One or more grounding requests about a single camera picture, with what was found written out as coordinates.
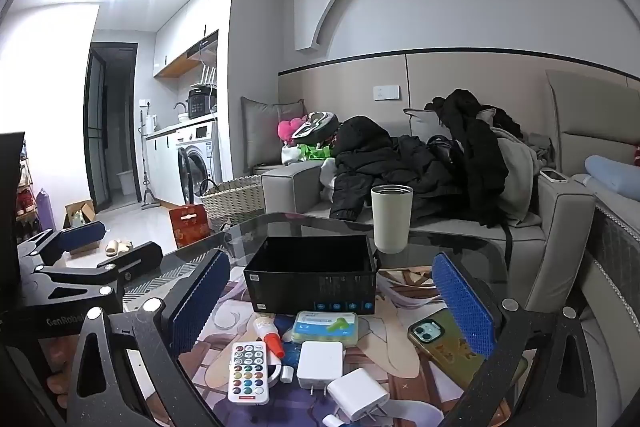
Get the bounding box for printed anime table mat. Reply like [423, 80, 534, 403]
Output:
[122, 247, 531, 427]

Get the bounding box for mop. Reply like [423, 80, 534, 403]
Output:
[139, 109, 157, 212]

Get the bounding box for white square charger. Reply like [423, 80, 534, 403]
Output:
[296, 340, 345, 395]

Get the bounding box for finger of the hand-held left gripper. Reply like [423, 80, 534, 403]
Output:
[17, 221, 107, 269]
[32, 241, 163, 304]

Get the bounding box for grey bed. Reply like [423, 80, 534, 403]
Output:
[525, 69, 640, 427]

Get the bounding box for beige slippers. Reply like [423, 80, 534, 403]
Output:
[105, 239, 135, 258]

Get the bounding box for red paper bag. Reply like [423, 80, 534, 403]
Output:
[169, 203, 213, 250]

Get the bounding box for white plug charger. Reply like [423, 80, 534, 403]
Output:
[322, 367, 390, 427]

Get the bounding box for white tumbler cup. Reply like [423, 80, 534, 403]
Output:
[370, 185, 414, 254]

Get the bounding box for black puffer jacket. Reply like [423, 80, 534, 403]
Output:
[330, 116, 463, 223]

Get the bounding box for pink plush toy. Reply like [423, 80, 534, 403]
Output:
[278, 119, 306, 144]

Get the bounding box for green bag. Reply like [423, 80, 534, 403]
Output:
[299, 143, 334, 160]

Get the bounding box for purple rolled mat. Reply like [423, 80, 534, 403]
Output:
[34, 188, 56, 233]

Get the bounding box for black coat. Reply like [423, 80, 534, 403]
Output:
[425, 89, 523, 228]

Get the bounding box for white remote coloured buttons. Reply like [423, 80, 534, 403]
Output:
[227, 341, 269, 405]

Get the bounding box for white cloth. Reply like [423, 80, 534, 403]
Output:
[320, 157, 339, 200]

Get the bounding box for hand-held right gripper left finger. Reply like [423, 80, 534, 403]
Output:
[65, 249, 231, 427]

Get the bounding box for brown cardboard box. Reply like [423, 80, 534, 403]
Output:
[62, 199, 101, 255]

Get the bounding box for blue pillow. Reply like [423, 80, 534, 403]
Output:
[585, 155, 640, 198]

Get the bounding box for black rice cooker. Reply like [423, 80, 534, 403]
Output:
[187, 88, 217, 118]

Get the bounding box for phone in green yellow case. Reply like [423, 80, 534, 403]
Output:
[407, 307, 528, 390]

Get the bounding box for black framed glass door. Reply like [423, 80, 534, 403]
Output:
[84, 42, 138, 214]

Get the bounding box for green lidded plastic case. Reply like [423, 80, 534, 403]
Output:
[290, 310, 361, 348]

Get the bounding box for white washing machine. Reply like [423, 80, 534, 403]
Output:
[176, 119, 223, 208]

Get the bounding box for black cardboard box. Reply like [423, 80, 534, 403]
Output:
[243, 235, 382, 315]

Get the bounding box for grey sofa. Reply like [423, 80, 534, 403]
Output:
[252, 107, 598, 313]

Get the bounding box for wicker basket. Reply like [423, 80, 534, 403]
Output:
[200, 174, 266, 233]

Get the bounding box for white wall cabinets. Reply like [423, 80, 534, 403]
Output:
[152, 0, 228, 78]

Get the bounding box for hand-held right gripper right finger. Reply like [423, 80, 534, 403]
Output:
[431, 252, 608, 427]

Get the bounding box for white tube red cap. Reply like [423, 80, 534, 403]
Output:
[252, 314, 286, 359]

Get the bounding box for black white backpack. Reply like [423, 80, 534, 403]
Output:
[291, 111, 341, 145]

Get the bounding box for person's left hand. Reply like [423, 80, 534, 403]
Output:
[42, 339, 83, 413]

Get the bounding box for grey garment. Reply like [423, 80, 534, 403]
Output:
[492, 127, 545, 228]

